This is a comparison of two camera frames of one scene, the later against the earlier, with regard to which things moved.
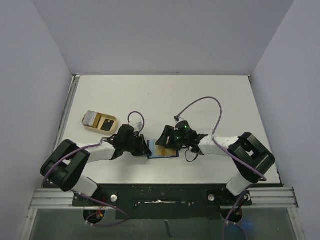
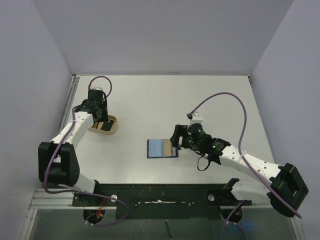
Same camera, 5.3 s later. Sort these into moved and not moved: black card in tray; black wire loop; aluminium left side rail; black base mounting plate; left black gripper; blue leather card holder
Moved: left black gripper; black wire loop
Not moved: black base mounting plate; black card in tray; blue leather card holder; aluminium left side rail
